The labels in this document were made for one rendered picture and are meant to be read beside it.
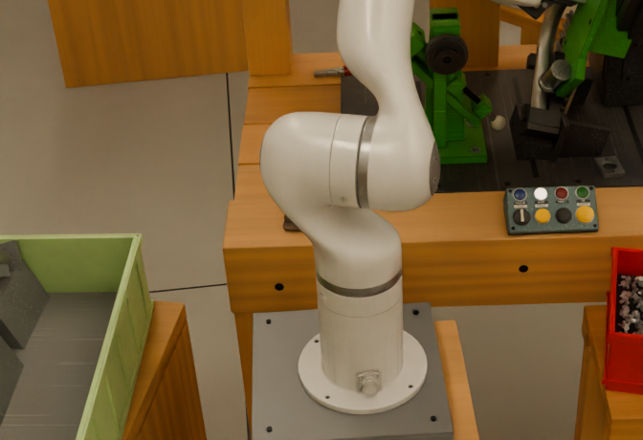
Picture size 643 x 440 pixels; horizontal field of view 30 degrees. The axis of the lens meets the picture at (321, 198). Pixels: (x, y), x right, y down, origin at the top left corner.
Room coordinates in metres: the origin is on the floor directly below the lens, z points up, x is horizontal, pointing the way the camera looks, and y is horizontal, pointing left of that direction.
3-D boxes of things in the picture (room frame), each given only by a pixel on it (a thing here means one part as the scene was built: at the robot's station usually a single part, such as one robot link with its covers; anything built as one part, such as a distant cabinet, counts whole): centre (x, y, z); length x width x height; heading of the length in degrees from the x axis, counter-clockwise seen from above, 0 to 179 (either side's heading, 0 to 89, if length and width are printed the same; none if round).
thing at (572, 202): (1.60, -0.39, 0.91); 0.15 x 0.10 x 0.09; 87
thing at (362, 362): (1.26, -0.04, 1.00); 0.19 x 0.19 x 0.18
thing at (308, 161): (1.27, -0.01, 1.22); 0.19 x 0.12 x 0.24; 74
